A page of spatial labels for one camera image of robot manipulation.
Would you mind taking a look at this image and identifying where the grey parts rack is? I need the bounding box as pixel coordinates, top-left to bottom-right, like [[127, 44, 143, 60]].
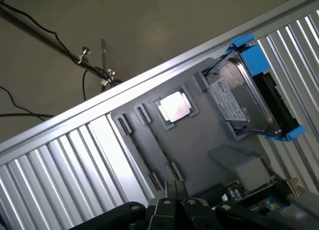
[[109, 56, 272, 198]]

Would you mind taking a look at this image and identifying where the silver hard disk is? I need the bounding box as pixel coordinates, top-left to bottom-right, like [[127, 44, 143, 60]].
[[205, 51, 299, 141]]

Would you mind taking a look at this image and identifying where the silver CPU chip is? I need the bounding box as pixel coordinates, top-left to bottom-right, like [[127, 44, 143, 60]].
[[158, 91, 194, 123]]

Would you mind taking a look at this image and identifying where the black floor cable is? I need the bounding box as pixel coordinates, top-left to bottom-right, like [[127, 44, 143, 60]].
[[0, 86, 55, 121], [0, 0, 78, 63]]

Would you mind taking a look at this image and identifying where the green graphics card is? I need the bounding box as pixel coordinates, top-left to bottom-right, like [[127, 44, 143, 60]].
[[216, 176, 306, 216]]

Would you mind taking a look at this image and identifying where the blue disk caddy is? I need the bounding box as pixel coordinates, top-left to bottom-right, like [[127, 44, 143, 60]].
[[220, 34, 306, 142]]

